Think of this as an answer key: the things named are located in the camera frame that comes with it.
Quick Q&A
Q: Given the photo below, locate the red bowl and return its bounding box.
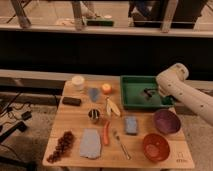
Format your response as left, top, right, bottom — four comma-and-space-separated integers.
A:
142, 133, 170, 163

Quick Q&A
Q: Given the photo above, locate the red yellow apple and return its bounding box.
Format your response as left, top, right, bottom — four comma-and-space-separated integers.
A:
101, 83, 112, 94

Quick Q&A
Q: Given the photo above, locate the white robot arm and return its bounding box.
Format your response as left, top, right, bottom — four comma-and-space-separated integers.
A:
155, 63, 213, 126

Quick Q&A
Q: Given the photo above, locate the orange carrot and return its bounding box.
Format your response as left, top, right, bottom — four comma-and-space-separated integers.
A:
103, 121, 110, 145

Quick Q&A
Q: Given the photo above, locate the grey-blue cloth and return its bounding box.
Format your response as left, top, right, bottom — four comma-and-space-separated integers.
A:
80, 129, 101, 159

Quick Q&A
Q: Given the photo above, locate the peeled banana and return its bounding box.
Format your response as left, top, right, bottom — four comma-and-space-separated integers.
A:
106, 97, 121, 116

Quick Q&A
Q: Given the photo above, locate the blue sponge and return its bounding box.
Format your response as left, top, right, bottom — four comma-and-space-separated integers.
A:
125, 116, 138, 135

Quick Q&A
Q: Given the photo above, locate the metal fork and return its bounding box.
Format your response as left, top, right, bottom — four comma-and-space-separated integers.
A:
113, 129, 131, 160

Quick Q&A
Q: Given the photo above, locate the purple bowl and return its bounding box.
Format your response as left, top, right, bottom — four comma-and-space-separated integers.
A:
153, 109, 181, 135

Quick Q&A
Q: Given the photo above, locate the white cup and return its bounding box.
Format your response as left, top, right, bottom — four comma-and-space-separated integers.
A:
71, 75, 85, 91

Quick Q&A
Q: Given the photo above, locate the metal cup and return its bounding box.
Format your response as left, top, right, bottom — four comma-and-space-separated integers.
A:
88, 109, 100, 124

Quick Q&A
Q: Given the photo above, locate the wooden table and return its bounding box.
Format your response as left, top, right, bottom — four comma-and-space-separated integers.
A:
45, 82, 195, 169

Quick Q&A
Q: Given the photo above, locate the black rectangular block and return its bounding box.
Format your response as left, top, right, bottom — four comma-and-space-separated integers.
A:
62, 97, 81, 106

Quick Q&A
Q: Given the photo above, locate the green plastic tray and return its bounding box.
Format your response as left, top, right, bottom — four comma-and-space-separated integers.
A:
120, 75, 174, 110

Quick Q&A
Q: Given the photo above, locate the bunch of dark grapes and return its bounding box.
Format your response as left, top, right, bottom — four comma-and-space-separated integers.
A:
47, 131, 74, 163

